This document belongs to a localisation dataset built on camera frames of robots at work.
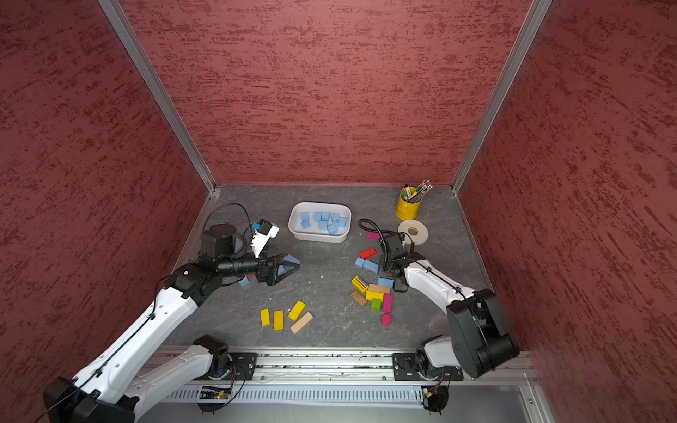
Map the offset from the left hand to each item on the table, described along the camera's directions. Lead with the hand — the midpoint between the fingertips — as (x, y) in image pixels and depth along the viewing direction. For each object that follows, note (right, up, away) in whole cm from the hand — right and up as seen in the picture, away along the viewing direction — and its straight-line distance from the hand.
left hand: (290, 265), depth 70 cm
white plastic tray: (+5, +10, +36) cm, 38 cm away
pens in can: (+43, +21, +30) cm, 56 cm away
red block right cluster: (+24, -2, +32) cm, 40 cm away
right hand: (+31, -6, +21) cm, 38 cm away
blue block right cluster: (+29, -10, +19) cm, 36 cm away
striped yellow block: (+20, -11, +18) cm, 29 cm away
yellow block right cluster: (+24, -14, +17) cm, 33 cm away
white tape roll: (+44, +7, +36) cm, 57 cm away
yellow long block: (-1, -18, +13) cm, 22 cm away
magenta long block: (+30, -16, +17) cm, 38 cm away
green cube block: (+25, -16, +15) cm, 33 cm away
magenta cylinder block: (+28, -21, +13) cm, 37 cm away
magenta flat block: (+23, +8, +1) cm, 24 cm away
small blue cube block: (-1, +9, +36) cm, 38 cm away
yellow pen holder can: (+41, +18, +33) cm, 55 cm away
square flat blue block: (+21, -4, +25) cm, 33 cm away
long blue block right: (+24, -6, +25) cm, 35 cm away
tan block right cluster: (+27, -12, +19) cm, 35 cm away
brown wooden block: (+20, -15, +17) cm, 30 cm away
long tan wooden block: (+1, -21, +12) cm, 24 cm away
